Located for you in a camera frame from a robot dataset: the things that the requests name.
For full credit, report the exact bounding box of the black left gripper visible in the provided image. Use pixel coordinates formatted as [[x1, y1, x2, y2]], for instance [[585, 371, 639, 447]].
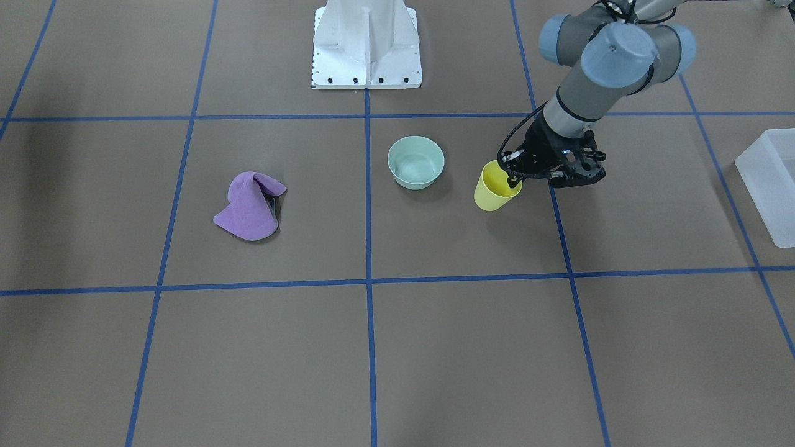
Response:
[[507, 118, 607, 189]]

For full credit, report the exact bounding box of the yellow plastic cup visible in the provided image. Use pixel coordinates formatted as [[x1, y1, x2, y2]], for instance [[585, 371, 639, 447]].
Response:
[[473, 160, 523, 212]]

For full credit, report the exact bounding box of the mint green bowl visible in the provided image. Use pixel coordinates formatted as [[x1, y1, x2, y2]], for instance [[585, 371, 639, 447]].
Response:
[[387, 135, 445, 191]]

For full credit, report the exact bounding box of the purple cloth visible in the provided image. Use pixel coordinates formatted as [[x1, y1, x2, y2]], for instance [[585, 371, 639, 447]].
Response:
[[212, 171, 288, 242]]

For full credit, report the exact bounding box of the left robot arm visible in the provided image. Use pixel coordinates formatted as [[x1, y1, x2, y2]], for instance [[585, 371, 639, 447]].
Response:
[[496, 1, 697, 189]]

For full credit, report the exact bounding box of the clear plastic storage box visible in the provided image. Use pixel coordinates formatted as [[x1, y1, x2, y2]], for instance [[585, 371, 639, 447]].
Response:
[[735, 128, 794, 248]]

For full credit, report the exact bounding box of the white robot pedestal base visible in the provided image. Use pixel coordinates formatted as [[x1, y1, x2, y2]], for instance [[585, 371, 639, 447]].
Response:
[[311, 1, 423, 90]]

